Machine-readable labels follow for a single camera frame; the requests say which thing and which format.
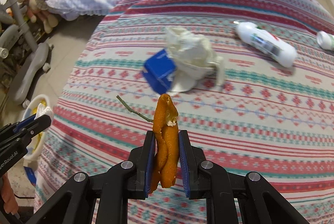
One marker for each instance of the patterned knit blanket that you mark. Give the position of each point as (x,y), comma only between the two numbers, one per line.
(267,118)

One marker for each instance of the left hand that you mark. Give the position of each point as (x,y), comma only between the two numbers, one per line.
(10,203)

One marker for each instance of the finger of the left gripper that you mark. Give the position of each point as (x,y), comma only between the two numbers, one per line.
(24,123)

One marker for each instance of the paper wrapper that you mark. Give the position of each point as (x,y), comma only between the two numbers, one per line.
(44,110)

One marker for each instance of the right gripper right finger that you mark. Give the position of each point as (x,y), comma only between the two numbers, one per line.
(231,198)

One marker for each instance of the orange peel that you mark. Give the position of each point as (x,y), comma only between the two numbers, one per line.
(165,129)

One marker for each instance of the pink plush doll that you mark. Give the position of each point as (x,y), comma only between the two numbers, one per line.
(48,20)

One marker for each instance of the dark blue biscuit box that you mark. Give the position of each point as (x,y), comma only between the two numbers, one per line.
(159,71)

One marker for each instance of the white tissue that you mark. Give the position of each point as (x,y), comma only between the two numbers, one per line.
(194,58)

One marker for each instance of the grey office chair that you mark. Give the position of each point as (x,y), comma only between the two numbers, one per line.
(21,56)

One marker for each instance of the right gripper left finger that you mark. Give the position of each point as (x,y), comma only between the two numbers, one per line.
(102,198)

